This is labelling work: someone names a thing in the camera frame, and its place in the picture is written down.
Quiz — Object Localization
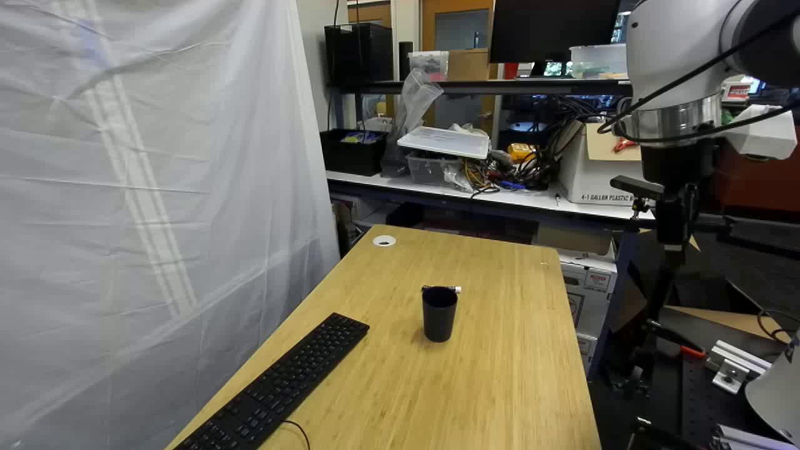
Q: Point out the black computer monitor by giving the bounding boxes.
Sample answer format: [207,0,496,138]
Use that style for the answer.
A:
[487,0,623,65]

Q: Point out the small clear plastic box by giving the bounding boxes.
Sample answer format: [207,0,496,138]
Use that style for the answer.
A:
[407,47,451,85]

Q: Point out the black narrow speaker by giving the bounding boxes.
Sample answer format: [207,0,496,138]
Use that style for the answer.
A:
[397,37,414,82]

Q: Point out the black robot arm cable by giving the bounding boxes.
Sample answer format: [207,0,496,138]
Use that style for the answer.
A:
[597,2,800,145]

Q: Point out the white box under table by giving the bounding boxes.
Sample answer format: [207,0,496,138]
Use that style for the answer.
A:
[558,253,619,344]

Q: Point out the flat cardboard sheet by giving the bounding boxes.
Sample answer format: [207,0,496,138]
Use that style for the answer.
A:
[666,303,796,344]

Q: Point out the black plastic crate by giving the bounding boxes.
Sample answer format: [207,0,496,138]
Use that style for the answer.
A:
[321,128,388,175]

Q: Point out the aluminium extrusion bracket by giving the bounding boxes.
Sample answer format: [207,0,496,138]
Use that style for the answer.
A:
[708,338,773,394]

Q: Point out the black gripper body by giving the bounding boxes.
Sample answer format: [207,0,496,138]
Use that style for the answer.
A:
[637,135,721,193]

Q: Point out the black computer keyboard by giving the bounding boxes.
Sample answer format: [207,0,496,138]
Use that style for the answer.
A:
[173,310,373,450]

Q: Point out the black camera on tripod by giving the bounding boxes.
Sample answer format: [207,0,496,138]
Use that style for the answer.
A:
[611,172,671,204]

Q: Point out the wooden door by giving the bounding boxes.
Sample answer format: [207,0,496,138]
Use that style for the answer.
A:
[419,0,496,53]

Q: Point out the thin black keyboard cable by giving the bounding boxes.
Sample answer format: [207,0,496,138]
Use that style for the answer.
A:
[277,417,312,450]

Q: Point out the metal storage shelf unit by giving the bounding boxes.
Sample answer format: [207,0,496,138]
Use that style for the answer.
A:
[322,75,661,228]

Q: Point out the white box with cardboard flaps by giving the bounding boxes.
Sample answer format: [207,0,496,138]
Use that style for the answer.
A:
[558,119,648,207]

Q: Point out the black tripod stand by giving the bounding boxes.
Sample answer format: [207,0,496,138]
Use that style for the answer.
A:
[603,190,800,394]

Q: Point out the small brown cardboard box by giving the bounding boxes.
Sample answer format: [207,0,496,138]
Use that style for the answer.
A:
[448,47,496,82]

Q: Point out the black plastic cup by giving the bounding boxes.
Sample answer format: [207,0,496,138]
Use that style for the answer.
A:
[419,283,461,344]

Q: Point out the crumpled white plastic bag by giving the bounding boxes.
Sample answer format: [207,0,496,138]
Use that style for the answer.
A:
[396,67,446,135]

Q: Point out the tangle of coloured cables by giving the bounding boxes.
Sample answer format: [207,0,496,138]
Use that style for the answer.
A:
[466,139,569,195]

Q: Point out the dark red cabinet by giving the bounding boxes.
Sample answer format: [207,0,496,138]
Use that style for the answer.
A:
[717,145,800,215]

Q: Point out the large clear plastic container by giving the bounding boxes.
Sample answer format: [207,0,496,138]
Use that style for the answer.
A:
[569,43,631,82]

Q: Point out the white translucent curtain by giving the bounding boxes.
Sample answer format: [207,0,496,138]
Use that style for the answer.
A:
[0,0,339,450]

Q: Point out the flat white tray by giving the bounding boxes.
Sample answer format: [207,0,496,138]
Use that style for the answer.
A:
[397,123,496,162]

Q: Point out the clear storage bin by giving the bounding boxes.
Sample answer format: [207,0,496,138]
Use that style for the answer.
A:
[406,153,471,193]

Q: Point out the stacked black file trays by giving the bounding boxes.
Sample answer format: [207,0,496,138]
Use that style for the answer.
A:
[322,23,396,85]

